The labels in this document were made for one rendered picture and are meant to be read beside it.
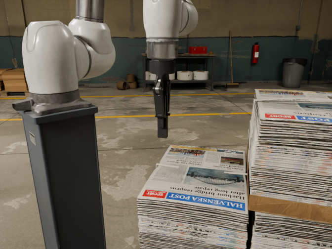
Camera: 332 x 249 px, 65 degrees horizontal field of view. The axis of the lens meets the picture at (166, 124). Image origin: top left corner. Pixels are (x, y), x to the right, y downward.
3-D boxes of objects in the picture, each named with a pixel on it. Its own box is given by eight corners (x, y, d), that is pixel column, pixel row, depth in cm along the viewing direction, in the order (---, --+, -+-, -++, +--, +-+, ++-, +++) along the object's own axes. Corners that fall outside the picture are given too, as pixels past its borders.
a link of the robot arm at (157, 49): (181, 38, 76) (181, 59, 78) (151, 38, 78) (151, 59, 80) (175, 38, 67) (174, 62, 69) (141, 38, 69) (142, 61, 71)
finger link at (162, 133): (167, 116, 79) (166, 116, 79) (167, 137, 81) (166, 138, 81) (157, 115, 80) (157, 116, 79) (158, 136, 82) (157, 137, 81)
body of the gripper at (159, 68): (172, 60, 70) (171, 94, 72) (178, 58, 77) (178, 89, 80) (145, 60, 71) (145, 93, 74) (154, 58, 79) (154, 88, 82)
